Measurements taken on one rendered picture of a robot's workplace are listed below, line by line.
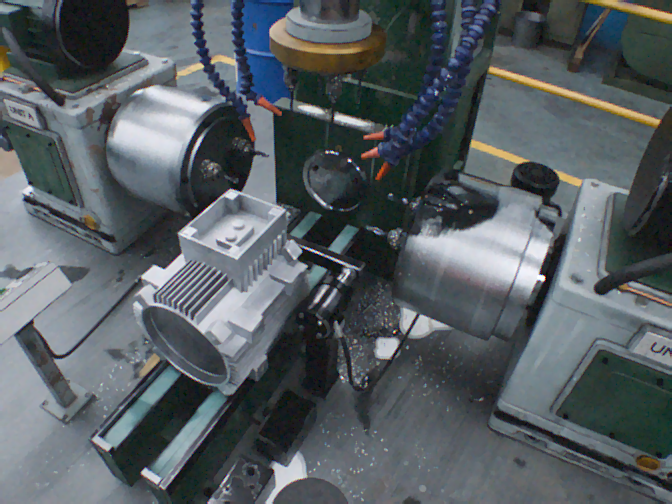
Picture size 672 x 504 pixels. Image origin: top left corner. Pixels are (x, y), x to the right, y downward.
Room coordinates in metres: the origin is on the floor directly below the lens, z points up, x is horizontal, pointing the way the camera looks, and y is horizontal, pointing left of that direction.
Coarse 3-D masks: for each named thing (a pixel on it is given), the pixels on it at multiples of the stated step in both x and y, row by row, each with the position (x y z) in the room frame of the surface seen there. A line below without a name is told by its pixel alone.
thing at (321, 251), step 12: (288, 240) 0.63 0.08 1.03; (300, 240) 0.63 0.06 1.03; (312, 252) 0.61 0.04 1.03; (324, 252) 0.60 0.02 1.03; (336, 252) 0.61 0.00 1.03; (324, 264) 0.60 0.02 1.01; (336, 264) 0.59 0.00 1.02; (348, 264) 0.58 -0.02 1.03; (360, 264) 0.58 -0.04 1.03; (360, 276) 0.57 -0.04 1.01
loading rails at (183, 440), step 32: (288, 224) 0.79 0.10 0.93; (320, 224) 0.84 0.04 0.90; (352, 256) 0.75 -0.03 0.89; (352, 288) 0.71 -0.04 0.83; (288, 352) 0.52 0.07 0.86; (160, 384) 0.40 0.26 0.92; (192, 384) 0.44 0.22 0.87; (256, 384) 0.43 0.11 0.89; (128, 416) 0.34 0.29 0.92; (160, 416) 0.37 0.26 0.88; (192, 416) 0.35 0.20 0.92; (224, 416) 0.36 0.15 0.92; (256, 416) 0.41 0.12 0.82; (96, 448) 0.30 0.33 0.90; (128, 448) 0.31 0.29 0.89; (160, 448) 0.35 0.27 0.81; (192, 448) 0.30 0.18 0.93; (224, 448) 0.34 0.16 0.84; (128, 480) 0.28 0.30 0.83; (160, 480) 0.25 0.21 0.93; (192, 480) 0.28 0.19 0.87
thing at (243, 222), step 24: (216, 216) 0.57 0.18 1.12; (240, 216) 0.58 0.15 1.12; (264, 216) 0.58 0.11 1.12; (192, 240) 0.49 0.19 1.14; (216, 240) 0.51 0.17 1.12; (240, 240) 0.52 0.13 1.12; (264, 240) 0.51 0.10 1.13; (216, 264) 0.47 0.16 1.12; (240, 264) 0.46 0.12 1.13; (264, 264) 0.51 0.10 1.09; (240, 288) 0.46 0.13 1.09
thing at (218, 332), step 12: (288, 252) 0.54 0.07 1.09; (300, 252) 0.55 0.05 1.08; (144, 288) 0.44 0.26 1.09; (144, 300) 0.43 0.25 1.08; (216, 324) 0.39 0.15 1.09; (216, 336) 0.38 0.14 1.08; (228, 336) 0.39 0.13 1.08; (156, 348) 0.43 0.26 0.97; (228, 384) 0.38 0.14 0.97; (240, 384) 0.39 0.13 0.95
